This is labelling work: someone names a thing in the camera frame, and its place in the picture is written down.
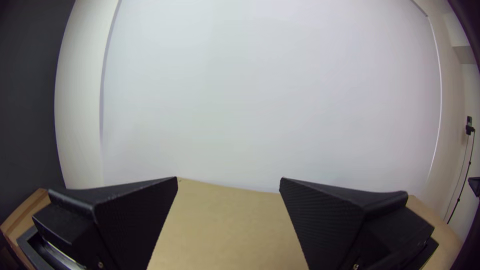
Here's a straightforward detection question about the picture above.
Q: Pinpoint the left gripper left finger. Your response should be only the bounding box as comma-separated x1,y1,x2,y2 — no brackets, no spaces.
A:
32,176,179,270

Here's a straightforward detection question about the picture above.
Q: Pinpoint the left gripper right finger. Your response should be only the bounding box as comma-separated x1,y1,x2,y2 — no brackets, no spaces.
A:
278,176,440,270

